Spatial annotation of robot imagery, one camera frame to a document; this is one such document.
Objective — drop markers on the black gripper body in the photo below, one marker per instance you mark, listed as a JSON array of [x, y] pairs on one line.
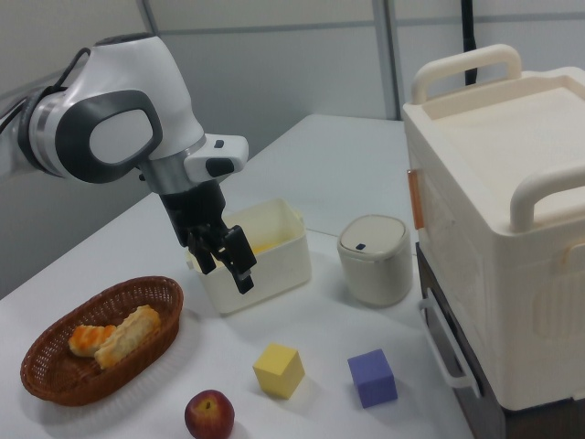
[[196, 208]]

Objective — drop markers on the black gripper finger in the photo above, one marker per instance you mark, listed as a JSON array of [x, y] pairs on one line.
[[241, 260], [202, 258]]

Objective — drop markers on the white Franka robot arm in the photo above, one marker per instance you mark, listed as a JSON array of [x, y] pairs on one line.
[[114, 105]]

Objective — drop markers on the long pale bread loaf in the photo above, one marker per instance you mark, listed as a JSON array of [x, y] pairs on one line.
[[128, 336]]

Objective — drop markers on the small orange-topped bread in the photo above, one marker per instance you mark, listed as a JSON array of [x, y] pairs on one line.
[[89, 339]]

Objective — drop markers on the cream rectangular plastic bin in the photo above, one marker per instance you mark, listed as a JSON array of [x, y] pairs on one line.
[[269, 260]]

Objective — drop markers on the yellow foam cube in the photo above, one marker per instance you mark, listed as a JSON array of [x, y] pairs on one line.
[[279, 370]]

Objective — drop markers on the brown wicker basket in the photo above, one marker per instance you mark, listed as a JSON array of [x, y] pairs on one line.
[[103, 340]]

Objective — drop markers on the small cream lidded trash can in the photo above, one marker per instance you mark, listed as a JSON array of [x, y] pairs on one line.
[[375, 260]]

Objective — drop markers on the red apple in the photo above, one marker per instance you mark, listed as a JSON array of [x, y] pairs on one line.
[[209, 414]]

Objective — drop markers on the purple foam cube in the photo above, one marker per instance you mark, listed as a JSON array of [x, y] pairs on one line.
[[372, 377]]

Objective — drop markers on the large cream storage box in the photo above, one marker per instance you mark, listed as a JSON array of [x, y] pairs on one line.
[[503, 228]]

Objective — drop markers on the black hanging pole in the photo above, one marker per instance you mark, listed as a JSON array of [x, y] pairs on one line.
[[468, 41]]

